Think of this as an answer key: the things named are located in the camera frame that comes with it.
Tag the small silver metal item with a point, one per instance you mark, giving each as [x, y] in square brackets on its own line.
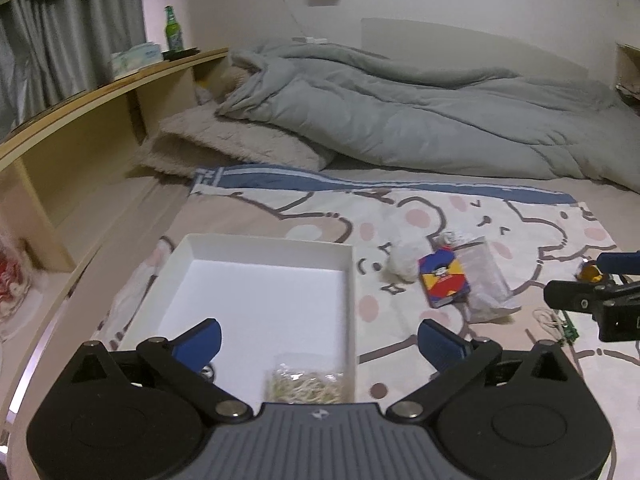
[207, 373]

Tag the black tray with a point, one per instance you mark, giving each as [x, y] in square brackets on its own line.
[182, 53]

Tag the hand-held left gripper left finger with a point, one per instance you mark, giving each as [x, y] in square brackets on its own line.
[200, 344]

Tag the clear plastic bag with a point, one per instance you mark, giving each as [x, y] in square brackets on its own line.
[490, 280]

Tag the grey duvet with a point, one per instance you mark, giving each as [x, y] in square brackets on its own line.
[400, 110]

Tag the red and white plastic bag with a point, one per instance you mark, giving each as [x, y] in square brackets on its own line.
[12, 280]

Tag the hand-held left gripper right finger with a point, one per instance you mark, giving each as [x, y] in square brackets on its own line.
[440, 344]

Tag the wooden bedside shelf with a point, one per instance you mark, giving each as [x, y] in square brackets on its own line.
[75, 150]

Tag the beige bed sheet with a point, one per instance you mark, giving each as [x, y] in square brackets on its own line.
[125, 230]

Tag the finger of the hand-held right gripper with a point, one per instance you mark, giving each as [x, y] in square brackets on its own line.
[575, 294]
[620, 263]

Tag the soft tissue pack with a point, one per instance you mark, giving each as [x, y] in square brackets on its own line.
[135, 57]

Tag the green circuit board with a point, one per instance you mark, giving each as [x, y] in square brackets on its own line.
[571, 331]

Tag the beige fluffy blanket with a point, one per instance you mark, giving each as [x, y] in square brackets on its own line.
[225, 140]

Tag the white cardboard box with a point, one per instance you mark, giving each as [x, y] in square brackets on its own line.
[250, 300]

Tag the white knitted cloth ball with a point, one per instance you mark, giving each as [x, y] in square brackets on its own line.
[451, 239]

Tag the cartoon bear printed blanket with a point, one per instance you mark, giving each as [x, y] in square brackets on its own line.
[300, 210]

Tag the green glass bottle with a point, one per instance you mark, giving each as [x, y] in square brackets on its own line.
[172, 30]

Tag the brown cardboard box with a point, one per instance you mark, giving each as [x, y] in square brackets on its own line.
[627, 70]

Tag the white headboard panel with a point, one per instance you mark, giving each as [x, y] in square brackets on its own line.
[450, 40]

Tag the clear packet of beige bits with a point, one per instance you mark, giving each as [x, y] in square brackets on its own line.
[305, 385]

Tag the white charger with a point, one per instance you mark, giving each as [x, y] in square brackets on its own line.
[310, 40]

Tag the blue red yellow card box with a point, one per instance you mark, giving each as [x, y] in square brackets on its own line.
[445, 280]

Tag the grey curtain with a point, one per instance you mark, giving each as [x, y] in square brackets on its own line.
[65, 45]

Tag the round crumpled white tissue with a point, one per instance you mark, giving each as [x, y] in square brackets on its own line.
[402, 262]

